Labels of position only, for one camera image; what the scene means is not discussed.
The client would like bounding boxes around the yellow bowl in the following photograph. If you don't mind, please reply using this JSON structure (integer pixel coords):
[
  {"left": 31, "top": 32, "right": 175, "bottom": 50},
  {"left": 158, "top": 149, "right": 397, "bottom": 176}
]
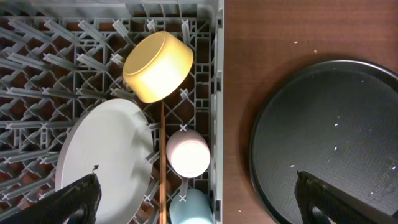
[{"left": 123, "top": 31, "right": 193, "bottom": 103}]

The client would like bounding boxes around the wooden chopstick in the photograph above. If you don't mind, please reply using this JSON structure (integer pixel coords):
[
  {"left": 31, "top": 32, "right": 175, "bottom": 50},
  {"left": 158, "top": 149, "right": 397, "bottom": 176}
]
[{"left": 159, "top": 101, "right": 167, "bottom": 224}]

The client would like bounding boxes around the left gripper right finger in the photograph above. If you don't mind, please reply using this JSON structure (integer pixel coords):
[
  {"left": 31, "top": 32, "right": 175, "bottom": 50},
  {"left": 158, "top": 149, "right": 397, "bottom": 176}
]
[{"left": 295, "top": 171, "right": 397, "bottom": 224}]

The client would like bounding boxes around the grey dishwasher rack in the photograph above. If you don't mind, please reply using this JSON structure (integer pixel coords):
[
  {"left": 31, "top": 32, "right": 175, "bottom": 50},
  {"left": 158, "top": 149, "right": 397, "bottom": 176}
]
[{"left": 1, "top": 0, "right": 225, "bottom": 223}]

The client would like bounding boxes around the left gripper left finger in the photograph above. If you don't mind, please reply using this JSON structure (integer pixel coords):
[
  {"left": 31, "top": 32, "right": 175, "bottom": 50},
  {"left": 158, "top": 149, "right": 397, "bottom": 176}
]
[{"left": 1, "top": 173, "right": 101, "bottom": 224}]

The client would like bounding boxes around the grey round plate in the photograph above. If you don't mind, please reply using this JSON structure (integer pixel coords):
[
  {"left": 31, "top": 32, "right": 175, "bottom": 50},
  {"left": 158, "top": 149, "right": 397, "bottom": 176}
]
[{"left": 55, "top": 99, "right": 154, "bottom": 223}]

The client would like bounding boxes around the pink cup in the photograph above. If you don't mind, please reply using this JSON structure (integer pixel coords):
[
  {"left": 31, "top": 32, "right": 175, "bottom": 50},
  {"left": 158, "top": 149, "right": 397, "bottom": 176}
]
[{"left": 166, "top": 129, "right": 211, "bottom": 178}]

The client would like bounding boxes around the blue cup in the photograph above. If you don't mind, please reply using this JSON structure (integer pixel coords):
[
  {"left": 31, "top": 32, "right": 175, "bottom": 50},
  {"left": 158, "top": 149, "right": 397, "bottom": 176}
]
[{"left": 169, "top": 189, "right": 213, "bottom": 224}]

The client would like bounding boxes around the round black tray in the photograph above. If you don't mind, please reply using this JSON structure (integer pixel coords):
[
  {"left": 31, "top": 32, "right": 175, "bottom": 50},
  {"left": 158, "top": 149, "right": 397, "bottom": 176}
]
[{"left": 249, "top": 60, "right": 397, "bottom": 223}]

